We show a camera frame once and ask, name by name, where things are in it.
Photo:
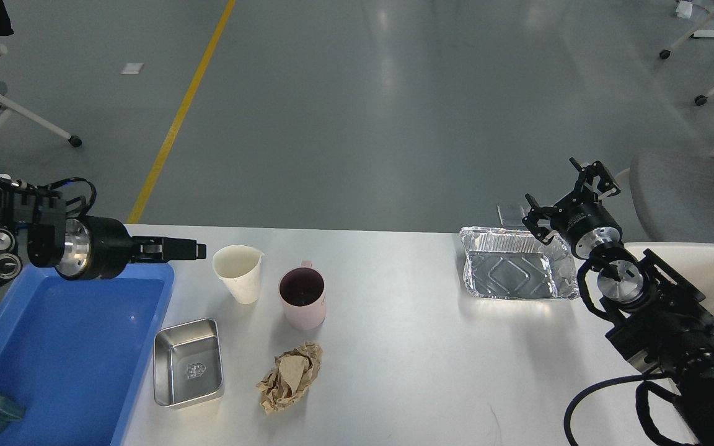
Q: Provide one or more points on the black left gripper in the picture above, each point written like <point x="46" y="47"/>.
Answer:
<point x="101" y="247"/>

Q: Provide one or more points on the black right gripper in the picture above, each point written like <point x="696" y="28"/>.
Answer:
<point x="581" y="220"/>

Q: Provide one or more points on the steel rectangular container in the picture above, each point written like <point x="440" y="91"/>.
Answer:
<point x="187" y="364"/>

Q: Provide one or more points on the pink mug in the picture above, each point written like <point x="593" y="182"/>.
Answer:
<point x="302" y="292"/>

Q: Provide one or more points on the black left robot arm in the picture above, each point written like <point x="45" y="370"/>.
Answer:
<point x="62" y="234"/>

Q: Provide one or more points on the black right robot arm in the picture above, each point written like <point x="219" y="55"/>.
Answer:
<point x="659" y="324"/>

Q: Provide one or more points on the floor outlet plate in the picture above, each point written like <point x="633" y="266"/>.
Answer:
<point x="511" y="215"/>

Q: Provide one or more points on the aluminium foil tray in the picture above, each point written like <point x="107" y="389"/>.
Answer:
<point x="506" y="264"/>

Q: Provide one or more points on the white paper cup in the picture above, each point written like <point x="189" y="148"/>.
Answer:
<point x="239" y="268"/>

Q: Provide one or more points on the blue plastic tray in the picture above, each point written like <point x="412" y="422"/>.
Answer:
<point x="74" y="353"/>

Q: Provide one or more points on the grey office chair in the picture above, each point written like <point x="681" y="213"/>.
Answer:
<point x="672" y="194"/>

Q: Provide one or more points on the crumpled brown paper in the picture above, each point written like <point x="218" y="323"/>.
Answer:
<point x="290" y="379"/>

